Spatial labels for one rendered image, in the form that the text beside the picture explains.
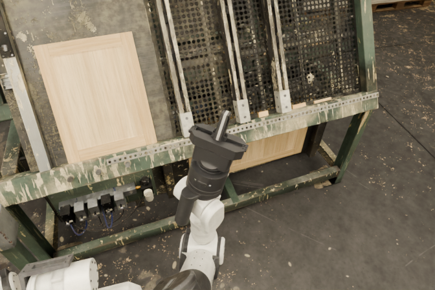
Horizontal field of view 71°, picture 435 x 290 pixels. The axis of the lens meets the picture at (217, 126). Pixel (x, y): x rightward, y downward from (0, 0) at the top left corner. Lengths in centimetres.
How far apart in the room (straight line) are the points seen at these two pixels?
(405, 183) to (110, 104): 236
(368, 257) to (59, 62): 219
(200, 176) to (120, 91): 100
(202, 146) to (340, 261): 184
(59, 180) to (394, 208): 231
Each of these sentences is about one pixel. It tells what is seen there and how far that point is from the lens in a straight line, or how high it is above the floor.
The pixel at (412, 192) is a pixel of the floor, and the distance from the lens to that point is 292.
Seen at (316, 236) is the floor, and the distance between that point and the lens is 239.
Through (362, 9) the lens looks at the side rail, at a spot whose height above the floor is 132.
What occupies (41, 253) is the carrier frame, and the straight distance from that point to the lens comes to 216.
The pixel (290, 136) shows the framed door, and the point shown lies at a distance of 229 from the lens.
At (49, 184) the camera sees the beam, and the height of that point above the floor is 85.
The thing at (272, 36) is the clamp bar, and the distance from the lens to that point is 171.
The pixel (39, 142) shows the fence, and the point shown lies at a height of 102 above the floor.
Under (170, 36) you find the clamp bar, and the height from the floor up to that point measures 134.
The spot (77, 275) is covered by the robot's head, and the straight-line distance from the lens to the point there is 68.
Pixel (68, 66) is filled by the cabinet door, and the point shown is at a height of 127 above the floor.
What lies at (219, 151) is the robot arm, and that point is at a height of 157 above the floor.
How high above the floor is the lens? 203
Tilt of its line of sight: 43 degrees down
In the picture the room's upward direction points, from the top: straight up
